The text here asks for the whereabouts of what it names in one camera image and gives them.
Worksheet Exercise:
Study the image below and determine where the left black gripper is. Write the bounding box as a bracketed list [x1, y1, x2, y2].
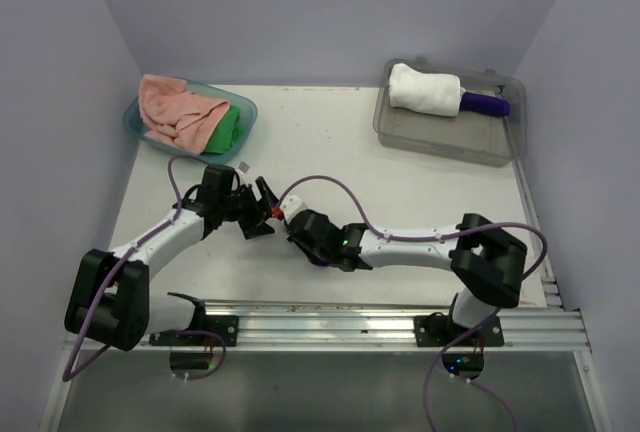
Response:
[219, 177, 278, 238]

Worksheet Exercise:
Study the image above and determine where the pink towel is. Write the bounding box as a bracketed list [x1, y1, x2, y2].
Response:
[138, 74, 231, 155]

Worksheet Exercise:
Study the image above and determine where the dark purple towel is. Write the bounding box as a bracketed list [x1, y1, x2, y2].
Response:
[309, 258, 331, 267]

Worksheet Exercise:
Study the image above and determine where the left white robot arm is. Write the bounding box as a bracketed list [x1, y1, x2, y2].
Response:
[64, 173, 277, 351]

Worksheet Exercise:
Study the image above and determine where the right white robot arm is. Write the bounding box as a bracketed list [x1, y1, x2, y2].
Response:
[286, 210, 528, 345]

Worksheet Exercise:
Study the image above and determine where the green towel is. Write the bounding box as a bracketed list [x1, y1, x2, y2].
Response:
[203, 105, 244, 154]

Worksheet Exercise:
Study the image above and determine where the teal plastic bin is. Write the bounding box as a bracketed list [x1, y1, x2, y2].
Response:
[122, 79, 258, 164]

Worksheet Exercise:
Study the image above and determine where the grey transparent plastic tray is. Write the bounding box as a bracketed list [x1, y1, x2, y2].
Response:
[373, 58, 527, 167]

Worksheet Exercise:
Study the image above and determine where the rolled white towel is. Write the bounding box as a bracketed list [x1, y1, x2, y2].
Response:
[388, 63, 464, 118]

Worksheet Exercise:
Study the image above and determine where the rolled purple towel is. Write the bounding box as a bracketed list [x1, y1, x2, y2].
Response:
[459, 92, 511, 118]

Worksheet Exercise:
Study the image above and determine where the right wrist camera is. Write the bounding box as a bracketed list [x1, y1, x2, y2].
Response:
[274, 194, 333, 243]

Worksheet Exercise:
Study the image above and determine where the aluminium mounting rail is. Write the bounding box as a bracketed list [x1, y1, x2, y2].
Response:
[204, 277, 589, 352]

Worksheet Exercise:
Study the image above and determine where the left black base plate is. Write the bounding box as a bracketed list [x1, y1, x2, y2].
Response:
[149, 315, 239, 347]

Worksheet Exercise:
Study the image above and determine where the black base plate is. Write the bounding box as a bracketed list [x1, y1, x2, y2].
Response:
[149, 315, 239, 347]
[413, 312, 505, 348]

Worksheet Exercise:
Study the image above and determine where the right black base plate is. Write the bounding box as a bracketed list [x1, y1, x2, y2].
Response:
[413, 312, 505, 348]

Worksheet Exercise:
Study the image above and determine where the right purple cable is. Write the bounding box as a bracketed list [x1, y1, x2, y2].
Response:
[277, 175, 550, 432]

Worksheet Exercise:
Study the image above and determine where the purple cable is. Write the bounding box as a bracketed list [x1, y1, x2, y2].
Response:
[62, 155, 226, 383]
[277, 175, 550, 432]

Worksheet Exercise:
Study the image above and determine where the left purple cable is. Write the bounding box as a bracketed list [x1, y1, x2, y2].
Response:
[62, 155, 226, 383]

